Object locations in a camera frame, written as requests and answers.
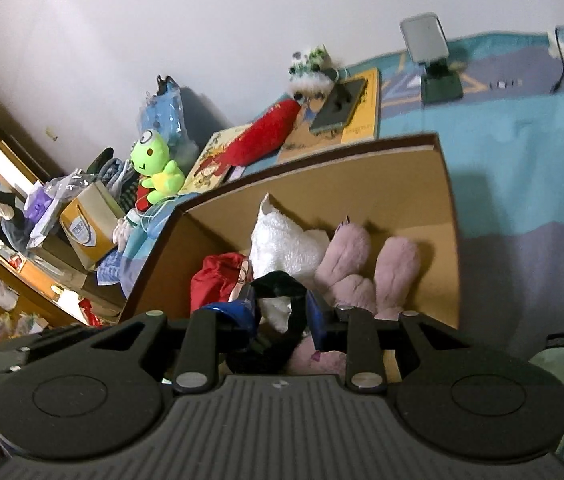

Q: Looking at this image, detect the yellow brown book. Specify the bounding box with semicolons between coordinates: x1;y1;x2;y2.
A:
277;66;381;164

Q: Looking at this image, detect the illustrated picture book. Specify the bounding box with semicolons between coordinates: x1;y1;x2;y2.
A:
179;127;253;196

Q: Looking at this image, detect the red plastic bag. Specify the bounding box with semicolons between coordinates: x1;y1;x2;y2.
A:
79;299;105;329

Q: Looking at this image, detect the wooden desk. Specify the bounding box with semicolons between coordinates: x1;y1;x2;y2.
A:
0;210;127;346

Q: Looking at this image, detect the red long plush pillow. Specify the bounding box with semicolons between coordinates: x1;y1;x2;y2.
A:
219;99;303;169

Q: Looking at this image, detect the yellow tissue box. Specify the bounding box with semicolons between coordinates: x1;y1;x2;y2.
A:
59;181;125;271

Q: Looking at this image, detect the red cloth bag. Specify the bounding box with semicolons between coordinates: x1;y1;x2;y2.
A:
191;252;251;319

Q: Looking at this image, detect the silver phone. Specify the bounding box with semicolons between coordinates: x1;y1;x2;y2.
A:
400;12;451;64

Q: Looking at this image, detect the pink plush toy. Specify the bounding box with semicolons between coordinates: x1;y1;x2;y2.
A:
289;217;421;376

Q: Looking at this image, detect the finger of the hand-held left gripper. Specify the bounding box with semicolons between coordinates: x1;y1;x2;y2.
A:
0;323;135;368

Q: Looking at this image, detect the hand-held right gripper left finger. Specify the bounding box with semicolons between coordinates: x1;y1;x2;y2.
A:
89;285;259;395

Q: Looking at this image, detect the dark striped cloth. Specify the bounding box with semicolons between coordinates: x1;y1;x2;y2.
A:
86;147;137;206

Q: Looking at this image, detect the white plastic bag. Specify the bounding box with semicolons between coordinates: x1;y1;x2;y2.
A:
0;275;20;311

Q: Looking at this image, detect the small white cloth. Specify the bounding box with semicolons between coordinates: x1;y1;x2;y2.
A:
112;215;138;249

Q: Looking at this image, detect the brown cardboard box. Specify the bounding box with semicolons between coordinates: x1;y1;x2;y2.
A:
119;132;463;384

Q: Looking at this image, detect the green frog plush toy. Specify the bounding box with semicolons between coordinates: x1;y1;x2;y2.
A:
129;128;187;199

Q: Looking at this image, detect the blue bagged plush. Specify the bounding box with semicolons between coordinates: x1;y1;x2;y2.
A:
136;75;201;161

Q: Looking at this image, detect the white green plush toy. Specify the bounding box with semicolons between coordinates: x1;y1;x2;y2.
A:
288;45;345;101

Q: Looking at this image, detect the blue patterned cloth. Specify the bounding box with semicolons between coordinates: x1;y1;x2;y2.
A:
96;250;128;287

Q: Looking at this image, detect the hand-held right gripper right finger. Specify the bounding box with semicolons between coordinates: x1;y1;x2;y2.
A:
306;288;470;392

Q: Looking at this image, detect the purple plastic bag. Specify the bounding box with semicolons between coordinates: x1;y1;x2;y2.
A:
24;170;95;251

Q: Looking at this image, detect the dark smartphone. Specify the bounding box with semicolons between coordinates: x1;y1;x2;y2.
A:
309;77;369;135

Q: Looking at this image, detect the mint green soft item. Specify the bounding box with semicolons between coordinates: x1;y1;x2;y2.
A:
529;347;564;461

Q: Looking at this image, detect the black power cord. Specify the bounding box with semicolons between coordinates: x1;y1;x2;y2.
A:
551;50;564;95

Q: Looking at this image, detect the dark green phone stand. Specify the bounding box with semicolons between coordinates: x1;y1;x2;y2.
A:
421;57;465;106

